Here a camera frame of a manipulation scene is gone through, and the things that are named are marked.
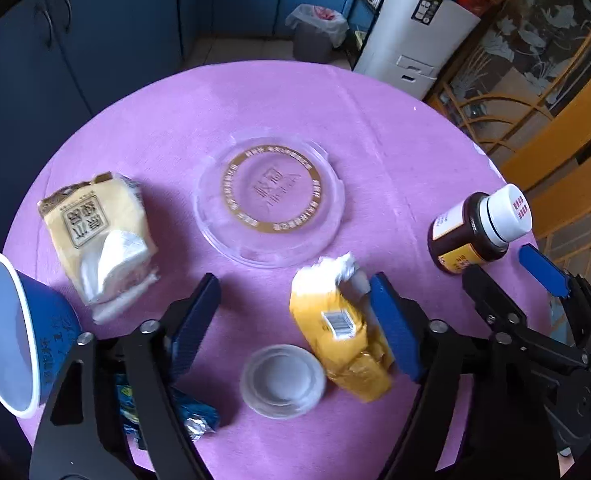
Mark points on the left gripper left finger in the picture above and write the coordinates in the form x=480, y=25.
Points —
x=188, y=322

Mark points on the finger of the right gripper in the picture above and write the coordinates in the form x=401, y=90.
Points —
x=553, y=279
x=493, y=305

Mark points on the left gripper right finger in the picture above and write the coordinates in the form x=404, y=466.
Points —
x=403, y=323

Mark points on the yellow snack wrapper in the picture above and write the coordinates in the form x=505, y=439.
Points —
x=329, y=302

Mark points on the brown medicine bottle white cap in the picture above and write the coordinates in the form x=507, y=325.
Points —
x=479, y=229

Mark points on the blue foil wrapper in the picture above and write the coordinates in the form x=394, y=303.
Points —
x=198, y=418

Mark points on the blue paper cup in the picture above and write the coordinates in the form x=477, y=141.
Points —
x=38, y=327

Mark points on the blue kitchen cabinets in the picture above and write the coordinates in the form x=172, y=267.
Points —
x=64, y=61

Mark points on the grey trash bin with bag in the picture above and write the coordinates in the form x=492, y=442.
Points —
x=317, y=32

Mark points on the small white plastic cup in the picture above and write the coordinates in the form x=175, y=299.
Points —
x=282, y=382

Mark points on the beige snack wrapper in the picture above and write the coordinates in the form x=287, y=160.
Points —
x=101, y=234

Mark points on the clear round plastic lid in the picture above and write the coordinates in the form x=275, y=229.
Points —
x=269, y=201

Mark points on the purple tablecloth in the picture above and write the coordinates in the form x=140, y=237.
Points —
x=402, y=165

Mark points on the orange glass door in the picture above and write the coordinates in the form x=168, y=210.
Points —
x=521, y=89

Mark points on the white tall appliance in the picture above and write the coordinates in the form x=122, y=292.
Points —
x=412, y=40

